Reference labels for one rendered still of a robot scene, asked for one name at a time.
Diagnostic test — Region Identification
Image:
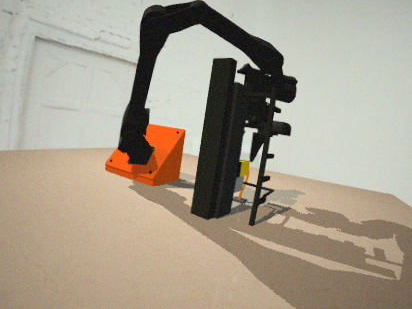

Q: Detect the black cord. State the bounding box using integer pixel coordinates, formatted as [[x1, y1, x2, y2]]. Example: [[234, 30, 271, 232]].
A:
[[234, 177, 274, 198]]

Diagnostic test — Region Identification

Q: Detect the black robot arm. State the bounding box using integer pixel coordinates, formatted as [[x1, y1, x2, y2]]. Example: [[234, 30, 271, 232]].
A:
[[118, 0, 298, 165]]

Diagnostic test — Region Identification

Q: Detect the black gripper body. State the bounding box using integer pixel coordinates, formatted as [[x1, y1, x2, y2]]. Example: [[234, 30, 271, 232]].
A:
[[245, 97, 291, 136]]

